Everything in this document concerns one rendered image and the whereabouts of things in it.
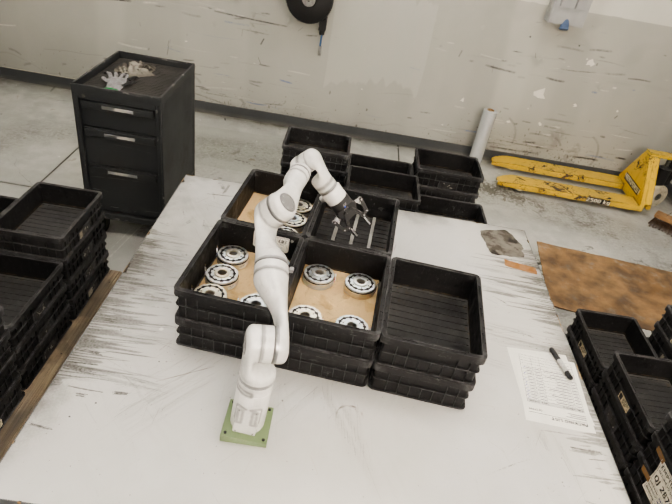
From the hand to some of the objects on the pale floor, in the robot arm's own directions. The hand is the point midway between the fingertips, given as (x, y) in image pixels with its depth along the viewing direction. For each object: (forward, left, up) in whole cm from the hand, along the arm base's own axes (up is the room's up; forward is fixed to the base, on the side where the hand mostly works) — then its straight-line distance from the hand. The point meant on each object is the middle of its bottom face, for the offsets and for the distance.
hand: (360, 226), depth 197 cm
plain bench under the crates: (-20, -8, -93) cm, 96 cm away
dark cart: (+120, +122, -99) cm, 198 cm away
